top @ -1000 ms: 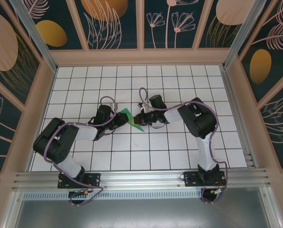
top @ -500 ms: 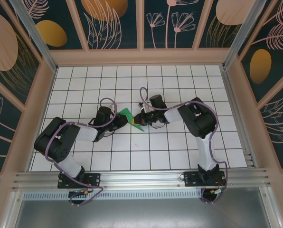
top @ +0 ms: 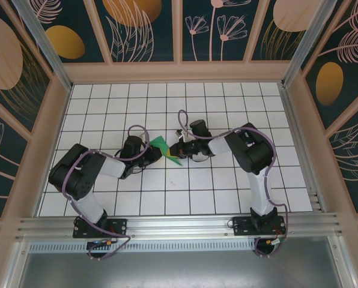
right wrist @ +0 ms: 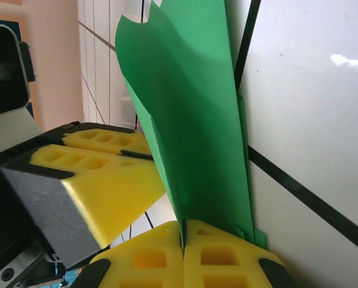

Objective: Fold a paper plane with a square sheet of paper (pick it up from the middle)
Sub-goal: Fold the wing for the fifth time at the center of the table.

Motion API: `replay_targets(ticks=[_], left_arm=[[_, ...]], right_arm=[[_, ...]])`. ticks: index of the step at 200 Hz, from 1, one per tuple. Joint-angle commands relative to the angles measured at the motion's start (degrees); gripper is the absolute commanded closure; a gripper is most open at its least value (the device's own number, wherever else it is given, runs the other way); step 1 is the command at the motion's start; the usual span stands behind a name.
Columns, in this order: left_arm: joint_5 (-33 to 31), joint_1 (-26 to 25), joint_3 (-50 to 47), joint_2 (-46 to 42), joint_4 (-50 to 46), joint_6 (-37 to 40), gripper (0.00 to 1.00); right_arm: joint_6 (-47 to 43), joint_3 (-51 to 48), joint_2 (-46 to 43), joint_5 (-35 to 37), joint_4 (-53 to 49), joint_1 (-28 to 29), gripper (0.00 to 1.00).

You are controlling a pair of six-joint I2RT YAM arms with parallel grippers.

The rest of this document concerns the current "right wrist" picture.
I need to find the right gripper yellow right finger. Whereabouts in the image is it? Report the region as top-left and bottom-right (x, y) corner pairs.
(183, 218), (299, 288)

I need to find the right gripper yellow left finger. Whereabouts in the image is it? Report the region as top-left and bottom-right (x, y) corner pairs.
(73, 220), (185, 288)

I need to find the green square paper sheet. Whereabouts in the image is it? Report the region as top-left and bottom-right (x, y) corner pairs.
(115, 0), (267, 250)

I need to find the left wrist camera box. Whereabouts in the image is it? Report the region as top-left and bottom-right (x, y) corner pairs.
(0, 23), (44, 160)

